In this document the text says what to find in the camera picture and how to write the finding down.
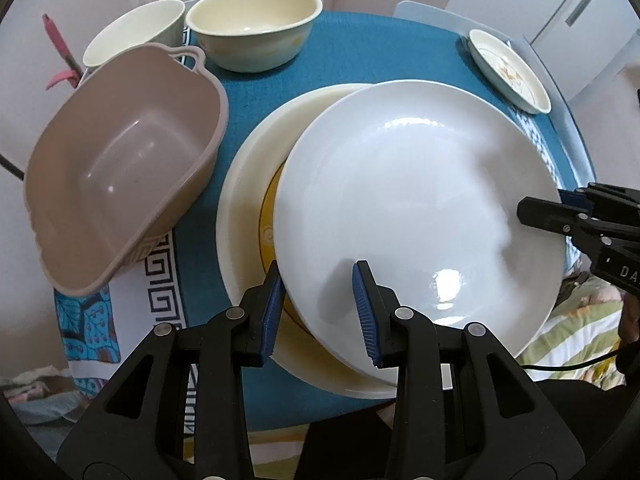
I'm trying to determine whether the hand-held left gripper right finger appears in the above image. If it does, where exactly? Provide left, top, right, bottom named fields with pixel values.
left=351, top=261, right=586, bottom=480

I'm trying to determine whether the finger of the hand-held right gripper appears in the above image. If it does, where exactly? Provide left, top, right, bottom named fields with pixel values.
left=517, top=196, right=583, bottom=235
left=558, top=186, right=603, bottom=208

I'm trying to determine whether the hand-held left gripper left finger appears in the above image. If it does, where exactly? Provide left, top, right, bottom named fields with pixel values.
left=57, top=260, right=287, bottom=480

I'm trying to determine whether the cream plate with yellow pattern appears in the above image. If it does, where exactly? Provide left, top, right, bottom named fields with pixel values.
left=216, top=83, right=401, bottom=401

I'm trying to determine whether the large white plate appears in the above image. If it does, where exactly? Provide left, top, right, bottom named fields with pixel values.
left=273, top=80, right=569, bottom=377

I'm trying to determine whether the small printed plate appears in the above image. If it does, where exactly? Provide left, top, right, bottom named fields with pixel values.
left=467, top=28, right=552, bottom=115

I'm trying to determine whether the beige plastic basin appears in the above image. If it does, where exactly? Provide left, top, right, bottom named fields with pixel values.
left=22, top=44, right=230, bottom=297

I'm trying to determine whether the wide cream bowl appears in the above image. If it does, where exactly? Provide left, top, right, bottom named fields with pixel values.
left=185, top=0, right=324, bottom=73

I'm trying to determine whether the tall cream bowl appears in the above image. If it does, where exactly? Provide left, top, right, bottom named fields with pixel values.
left=82, top=0, right=187, bottom=74

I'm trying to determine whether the striped blanket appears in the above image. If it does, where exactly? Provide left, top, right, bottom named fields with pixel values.
left=515, top=260, right=636, bottom=387

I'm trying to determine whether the white refrigerator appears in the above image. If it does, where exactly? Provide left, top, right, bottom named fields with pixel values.
left=444, top=0, right=640, bottom=107

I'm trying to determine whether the teal tablecloth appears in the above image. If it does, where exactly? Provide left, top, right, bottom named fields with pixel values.
left=52, top=9, right=581, bottom=433

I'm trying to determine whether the light folded cloth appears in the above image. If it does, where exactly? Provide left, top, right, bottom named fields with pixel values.
left=0, top=364, right=97, bottom=428

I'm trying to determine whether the pink utensil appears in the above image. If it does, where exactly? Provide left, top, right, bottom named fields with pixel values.
left=42, top=13, right=84, bottom=91

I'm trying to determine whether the black cable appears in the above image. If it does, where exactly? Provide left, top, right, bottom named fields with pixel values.
left=525, top=347, right=628, bottom=375

